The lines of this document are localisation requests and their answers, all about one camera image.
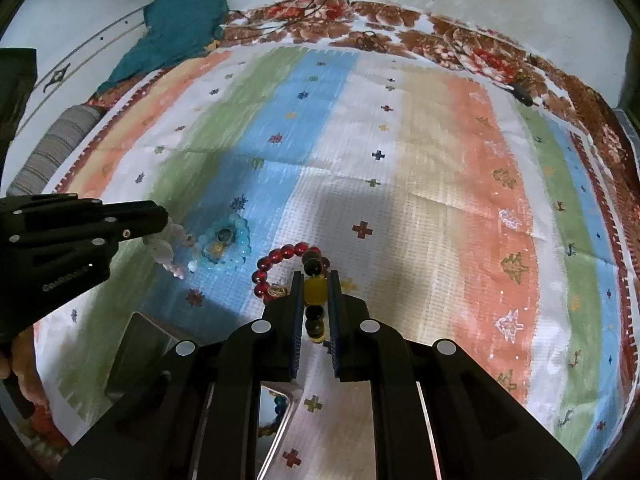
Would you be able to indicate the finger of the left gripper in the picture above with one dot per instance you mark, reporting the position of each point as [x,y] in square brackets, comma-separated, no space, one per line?
[125,219]

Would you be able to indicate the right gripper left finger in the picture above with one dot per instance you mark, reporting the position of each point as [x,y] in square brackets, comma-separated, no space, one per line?
[194,414]

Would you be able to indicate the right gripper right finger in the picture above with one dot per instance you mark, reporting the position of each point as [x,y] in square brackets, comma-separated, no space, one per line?
[437,414]

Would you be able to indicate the silver metal tin box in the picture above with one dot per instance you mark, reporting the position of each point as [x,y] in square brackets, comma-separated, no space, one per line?
[146,340]

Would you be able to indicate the grey striped pillow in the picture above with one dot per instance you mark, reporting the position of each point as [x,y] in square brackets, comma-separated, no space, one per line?
[56,145]

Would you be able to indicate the white headboard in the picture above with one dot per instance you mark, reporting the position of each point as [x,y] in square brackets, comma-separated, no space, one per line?
[80,72]

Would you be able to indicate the striped colourful cloth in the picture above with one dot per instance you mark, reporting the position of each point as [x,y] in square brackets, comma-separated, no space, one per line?
[350,185]

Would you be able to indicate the teal cloth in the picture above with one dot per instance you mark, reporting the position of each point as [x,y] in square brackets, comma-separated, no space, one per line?
[175,30]

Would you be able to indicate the floral brown bedsheet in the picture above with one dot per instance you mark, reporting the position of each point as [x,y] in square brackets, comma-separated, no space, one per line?
[500,50]

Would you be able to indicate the small black device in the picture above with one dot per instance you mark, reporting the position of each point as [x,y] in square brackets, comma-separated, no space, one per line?
[521,94]

